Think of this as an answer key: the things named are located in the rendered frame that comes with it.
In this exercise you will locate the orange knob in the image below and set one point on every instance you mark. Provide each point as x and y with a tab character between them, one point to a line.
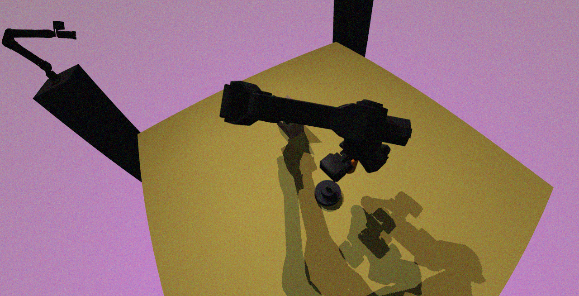
354	163

